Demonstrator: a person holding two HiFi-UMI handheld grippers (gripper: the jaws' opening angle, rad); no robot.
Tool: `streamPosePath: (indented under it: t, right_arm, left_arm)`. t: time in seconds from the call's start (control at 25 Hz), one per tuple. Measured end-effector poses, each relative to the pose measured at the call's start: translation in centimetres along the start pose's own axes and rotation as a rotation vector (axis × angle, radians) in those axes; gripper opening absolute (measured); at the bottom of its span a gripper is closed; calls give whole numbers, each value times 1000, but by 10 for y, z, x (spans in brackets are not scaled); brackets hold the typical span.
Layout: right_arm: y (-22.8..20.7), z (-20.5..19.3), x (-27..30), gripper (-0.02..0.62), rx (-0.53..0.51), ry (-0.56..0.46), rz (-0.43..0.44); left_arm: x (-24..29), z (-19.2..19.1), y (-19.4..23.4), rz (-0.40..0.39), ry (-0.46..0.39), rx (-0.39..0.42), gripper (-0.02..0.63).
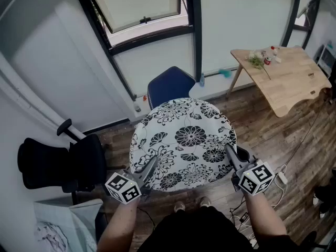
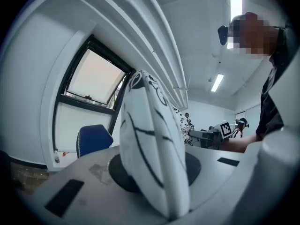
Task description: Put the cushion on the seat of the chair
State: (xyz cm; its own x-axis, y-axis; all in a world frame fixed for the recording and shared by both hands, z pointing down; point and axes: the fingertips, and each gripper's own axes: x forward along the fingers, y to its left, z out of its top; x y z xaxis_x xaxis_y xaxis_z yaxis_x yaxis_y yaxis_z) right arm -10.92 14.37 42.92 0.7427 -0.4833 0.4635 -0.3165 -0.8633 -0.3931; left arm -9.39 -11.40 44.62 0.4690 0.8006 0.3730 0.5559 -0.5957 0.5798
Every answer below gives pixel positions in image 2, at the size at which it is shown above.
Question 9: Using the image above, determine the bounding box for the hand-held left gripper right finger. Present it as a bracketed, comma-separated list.
[184, 146, 247, 213]

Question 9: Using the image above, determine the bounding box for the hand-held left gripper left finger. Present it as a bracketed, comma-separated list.
[22, 146, 170, 225]

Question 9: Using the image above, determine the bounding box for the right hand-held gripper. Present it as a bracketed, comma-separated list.
[188, 123, 233, 150]

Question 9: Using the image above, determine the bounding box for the blue upholstered chair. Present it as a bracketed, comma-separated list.
[76, 124, 114, 159]

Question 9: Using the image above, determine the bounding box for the white patterned cloth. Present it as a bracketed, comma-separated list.
[119, 69, 195, 221]

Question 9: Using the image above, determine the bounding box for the person's right forearm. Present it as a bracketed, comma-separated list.
[221, 134, 264, 153]

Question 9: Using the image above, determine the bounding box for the long ceiling light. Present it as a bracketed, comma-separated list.
[210, 73, 225, 93]
[228, 0, 243, 25]

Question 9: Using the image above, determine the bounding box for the person's black shirt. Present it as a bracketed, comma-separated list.
[255, 22, 296, 138]

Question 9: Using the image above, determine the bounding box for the black-framed window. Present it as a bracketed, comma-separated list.
[52, 34, 136, 151]

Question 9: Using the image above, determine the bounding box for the white curtain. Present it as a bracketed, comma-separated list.
[65, 0, 189, 110]

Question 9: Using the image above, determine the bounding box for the person's head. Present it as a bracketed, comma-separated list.
[227, 11, 281, 56]

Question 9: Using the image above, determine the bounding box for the black head-mounted camera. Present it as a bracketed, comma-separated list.
[217, 25, 229, 46]

